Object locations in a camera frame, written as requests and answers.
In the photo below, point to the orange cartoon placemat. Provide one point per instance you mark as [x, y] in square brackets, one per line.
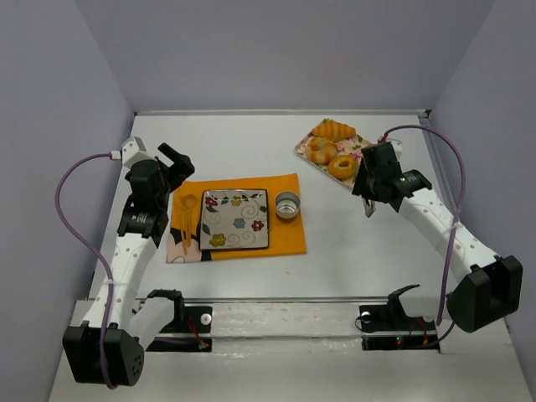
[285, 237]

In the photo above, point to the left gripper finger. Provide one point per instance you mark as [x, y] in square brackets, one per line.
[170, 153]
[182, 168]

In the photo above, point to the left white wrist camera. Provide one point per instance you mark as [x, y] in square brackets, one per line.
[132, 151]

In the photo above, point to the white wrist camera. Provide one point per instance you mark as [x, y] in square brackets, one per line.
[132, 151]
[397, 146]

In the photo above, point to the square floral ceramic plate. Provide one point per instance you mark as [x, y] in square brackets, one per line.
[234, 219]

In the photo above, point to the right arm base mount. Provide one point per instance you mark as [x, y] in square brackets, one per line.
[383, 330]

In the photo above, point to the aluminium table rail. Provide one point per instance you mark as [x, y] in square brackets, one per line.
[287, 112]

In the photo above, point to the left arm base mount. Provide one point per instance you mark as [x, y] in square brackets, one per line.
[192, 334]

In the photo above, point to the floral serving tray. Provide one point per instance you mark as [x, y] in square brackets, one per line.
[351, 146]

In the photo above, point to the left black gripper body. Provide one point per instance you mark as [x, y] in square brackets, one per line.
[177, 166]

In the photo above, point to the small metal cup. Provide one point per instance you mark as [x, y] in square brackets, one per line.
[287, 205]

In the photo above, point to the wooden spoon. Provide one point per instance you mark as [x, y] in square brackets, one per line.
[188, 203]

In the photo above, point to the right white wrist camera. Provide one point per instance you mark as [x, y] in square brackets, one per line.
[397, 146]

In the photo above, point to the twisted round bread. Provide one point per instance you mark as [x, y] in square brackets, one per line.
[321, 151]

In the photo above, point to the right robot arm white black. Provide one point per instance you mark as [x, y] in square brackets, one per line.
[488, 286]

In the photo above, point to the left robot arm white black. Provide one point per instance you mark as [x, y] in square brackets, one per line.
[109, 344]

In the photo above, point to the striped croissant bread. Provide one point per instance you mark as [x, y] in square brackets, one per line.
[333, 130]

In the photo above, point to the golden bagel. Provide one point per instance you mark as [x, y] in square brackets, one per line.
[342, 167]

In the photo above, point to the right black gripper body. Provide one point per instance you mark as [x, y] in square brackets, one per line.
[378, 163]

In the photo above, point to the metal tongs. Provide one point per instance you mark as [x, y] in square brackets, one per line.
[369, 207]

